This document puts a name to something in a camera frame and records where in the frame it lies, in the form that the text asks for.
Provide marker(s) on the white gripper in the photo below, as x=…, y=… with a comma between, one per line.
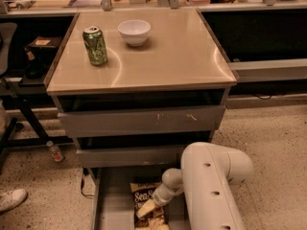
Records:
x=160, y=195

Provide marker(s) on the brown sea salt chip bag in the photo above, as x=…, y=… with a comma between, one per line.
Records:
x=142, y=193

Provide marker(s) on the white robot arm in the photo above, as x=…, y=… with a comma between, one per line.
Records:
x=204, y=177

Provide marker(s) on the grey open bottom drawer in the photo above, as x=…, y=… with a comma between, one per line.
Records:
x=113, y=206

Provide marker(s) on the grey middle drawer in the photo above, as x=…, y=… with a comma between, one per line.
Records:
x=138, y=156

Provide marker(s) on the grey top drawer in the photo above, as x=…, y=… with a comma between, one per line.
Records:
x=142, y=121

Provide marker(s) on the grey drawer cabinet with counter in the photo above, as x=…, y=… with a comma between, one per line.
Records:
x=179, y=65

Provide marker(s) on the small plastic bottle on floor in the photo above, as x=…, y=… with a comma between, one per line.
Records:
x=55, y=151

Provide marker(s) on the white sneaker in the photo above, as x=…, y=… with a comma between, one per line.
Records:
x=12, y=199

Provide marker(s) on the white ceramic bowl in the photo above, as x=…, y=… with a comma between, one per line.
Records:
x=134, y=32

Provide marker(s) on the green soda can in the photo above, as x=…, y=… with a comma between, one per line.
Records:
x=95, y=46

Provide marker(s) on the black box with label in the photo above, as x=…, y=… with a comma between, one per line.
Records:
x=45, y=47

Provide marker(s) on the grey metal shelf rail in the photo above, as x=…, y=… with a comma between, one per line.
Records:
x=271, y=70

